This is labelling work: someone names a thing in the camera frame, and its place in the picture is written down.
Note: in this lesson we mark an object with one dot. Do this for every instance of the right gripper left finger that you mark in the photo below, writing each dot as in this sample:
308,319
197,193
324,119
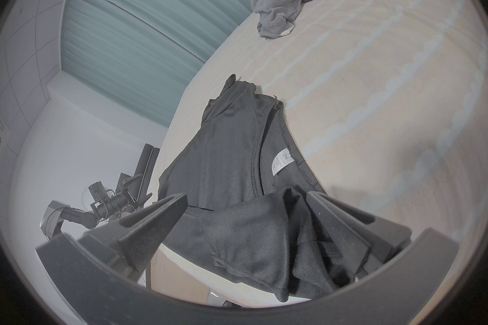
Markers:
148,232

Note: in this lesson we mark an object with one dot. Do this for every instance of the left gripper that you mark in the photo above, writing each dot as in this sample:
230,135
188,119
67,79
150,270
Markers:
114,204

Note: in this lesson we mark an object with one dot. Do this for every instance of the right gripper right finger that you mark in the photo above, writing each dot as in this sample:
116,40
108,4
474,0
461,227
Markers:
366,232

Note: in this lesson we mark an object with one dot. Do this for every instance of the black T-shirt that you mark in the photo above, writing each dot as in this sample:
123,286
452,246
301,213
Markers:
228,163

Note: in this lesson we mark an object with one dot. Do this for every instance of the bed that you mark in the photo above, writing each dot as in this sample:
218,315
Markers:
381,106

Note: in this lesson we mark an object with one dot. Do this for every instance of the grey garment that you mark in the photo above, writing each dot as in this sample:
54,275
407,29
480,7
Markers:
276,3

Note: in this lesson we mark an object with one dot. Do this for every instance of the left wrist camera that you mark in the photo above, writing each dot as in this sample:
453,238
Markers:
97,192

